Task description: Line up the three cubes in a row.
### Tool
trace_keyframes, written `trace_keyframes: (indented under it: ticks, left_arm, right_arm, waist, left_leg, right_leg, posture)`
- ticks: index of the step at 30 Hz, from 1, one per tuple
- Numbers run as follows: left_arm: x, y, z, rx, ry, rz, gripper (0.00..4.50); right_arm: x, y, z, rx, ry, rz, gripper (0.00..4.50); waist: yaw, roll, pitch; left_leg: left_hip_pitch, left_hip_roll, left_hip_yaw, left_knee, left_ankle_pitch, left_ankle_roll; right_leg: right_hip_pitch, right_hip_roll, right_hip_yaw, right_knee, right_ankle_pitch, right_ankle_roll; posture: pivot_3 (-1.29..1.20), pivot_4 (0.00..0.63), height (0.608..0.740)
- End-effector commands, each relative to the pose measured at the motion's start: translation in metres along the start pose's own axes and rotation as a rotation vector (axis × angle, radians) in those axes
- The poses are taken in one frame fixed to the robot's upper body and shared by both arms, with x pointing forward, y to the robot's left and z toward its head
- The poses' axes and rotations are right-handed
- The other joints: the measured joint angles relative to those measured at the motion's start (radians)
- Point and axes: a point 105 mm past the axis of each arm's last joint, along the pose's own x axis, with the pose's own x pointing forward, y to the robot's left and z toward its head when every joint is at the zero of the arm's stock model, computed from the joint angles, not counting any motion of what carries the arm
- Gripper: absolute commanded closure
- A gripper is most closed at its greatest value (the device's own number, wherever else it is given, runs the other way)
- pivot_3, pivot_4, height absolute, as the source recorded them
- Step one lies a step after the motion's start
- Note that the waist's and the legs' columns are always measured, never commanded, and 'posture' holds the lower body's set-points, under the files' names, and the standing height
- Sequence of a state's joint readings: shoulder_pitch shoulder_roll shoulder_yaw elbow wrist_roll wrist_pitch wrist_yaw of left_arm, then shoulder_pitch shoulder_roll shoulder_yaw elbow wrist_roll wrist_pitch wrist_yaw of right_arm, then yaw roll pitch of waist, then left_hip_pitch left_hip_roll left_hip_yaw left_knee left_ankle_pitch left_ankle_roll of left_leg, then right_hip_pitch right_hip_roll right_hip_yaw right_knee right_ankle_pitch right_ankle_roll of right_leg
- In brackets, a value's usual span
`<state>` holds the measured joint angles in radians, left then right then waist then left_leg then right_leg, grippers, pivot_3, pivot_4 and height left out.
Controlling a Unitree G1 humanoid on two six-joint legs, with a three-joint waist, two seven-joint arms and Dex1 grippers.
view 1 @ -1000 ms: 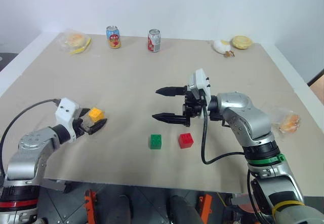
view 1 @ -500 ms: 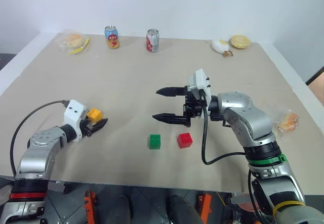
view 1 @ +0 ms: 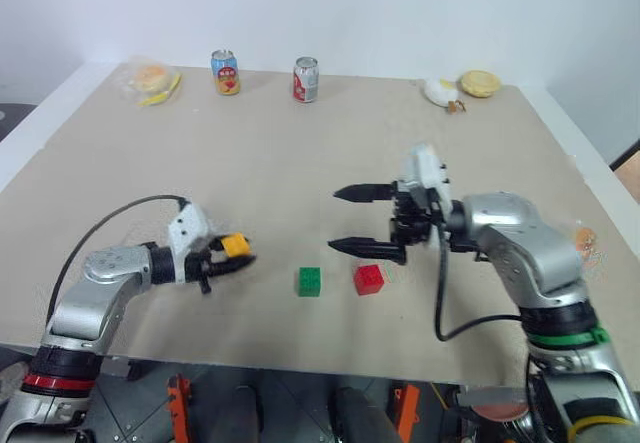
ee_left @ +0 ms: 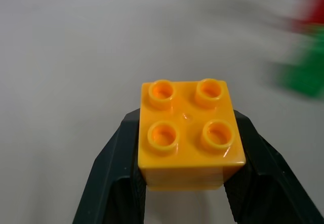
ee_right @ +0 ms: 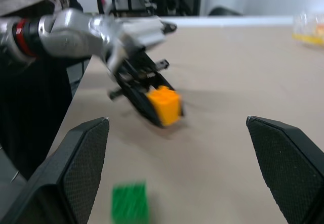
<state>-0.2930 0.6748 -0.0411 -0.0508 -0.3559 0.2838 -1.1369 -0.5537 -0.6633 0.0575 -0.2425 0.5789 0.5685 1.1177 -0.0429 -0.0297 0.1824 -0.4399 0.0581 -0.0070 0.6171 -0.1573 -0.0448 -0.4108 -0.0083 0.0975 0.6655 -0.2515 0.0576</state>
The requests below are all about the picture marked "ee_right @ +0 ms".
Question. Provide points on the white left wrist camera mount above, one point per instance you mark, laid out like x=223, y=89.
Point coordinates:
x=141, y=33

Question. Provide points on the clear container with yellow contents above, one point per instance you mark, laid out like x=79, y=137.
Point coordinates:
x=310, y=29

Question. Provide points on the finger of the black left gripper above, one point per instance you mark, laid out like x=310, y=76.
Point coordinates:
x=141, y=105

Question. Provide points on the green cube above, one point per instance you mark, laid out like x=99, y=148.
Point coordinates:
x=130, y=203

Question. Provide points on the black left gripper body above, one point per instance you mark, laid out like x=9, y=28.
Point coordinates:
x=136, y=69

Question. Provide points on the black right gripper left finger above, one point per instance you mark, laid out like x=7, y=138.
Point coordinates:
x=53, y=178

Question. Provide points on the orange cube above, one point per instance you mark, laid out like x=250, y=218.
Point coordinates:
x=165, y=105

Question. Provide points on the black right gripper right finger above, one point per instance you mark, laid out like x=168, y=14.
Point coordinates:
x=291, y=173

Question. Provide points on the dark robot torso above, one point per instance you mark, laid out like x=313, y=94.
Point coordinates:
x=27, y=107

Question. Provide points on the dark chair back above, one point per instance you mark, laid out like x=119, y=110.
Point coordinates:
x=224, y=11

